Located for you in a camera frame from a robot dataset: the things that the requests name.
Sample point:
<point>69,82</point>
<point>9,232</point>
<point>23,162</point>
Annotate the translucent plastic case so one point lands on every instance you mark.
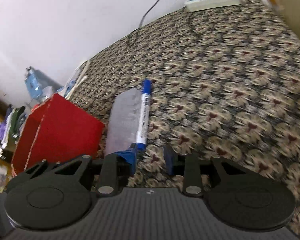
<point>123,122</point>

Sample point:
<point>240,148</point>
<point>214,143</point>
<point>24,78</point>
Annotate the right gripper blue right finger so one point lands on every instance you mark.
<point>171,159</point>

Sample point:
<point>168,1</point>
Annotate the blue whiteboard marker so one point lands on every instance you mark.
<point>141,137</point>

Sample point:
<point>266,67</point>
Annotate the patterned floral table cloth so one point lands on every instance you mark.
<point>225,82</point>

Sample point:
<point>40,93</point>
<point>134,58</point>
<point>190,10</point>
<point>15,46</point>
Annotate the red cardboard box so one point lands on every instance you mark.
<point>56,130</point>

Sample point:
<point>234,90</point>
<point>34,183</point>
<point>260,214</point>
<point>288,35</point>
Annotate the blue foil bag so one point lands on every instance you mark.
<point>39,86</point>

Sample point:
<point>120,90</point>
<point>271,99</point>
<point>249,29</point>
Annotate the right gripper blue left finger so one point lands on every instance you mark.
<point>128,159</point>

